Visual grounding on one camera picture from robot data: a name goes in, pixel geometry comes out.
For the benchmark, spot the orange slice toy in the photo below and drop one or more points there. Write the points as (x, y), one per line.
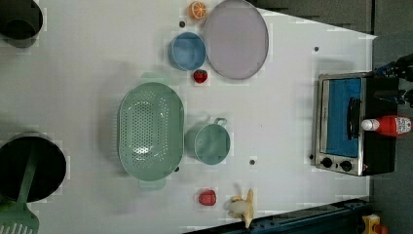
(197, 10)

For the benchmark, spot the black cylindrical container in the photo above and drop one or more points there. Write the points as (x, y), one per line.
(20, 22)

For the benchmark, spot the blue crate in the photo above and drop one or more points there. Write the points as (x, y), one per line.
(336, 218)

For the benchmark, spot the black toaster oven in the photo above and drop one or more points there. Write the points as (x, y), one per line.
(341, 144)

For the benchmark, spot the teal mug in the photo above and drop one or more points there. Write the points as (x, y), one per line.
(209, 143)

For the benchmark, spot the green slotted spatula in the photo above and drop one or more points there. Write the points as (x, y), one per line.
(18, 218)

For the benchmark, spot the black pot with spatula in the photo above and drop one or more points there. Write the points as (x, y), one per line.
(50, 170)

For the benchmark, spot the large grey round plate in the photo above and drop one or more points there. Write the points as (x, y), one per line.
(237, 39)

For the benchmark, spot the red ketchup bottle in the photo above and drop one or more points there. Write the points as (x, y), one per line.
(389, 125)

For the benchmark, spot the blue bowl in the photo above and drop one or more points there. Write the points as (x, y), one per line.
(187, 51)

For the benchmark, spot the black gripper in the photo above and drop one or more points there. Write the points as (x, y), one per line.
(401, 69)

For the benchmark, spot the green oval colander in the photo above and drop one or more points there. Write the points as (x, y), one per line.
(150, 141)

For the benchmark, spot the peeled banana toy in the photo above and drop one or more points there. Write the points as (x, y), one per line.
(242, 208)

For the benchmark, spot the yellow red toy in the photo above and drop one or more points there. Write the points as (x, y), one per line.
(373, 225)

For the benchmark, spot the red strawberry toy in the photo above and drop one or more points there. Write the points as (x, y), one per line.
(200, 76)

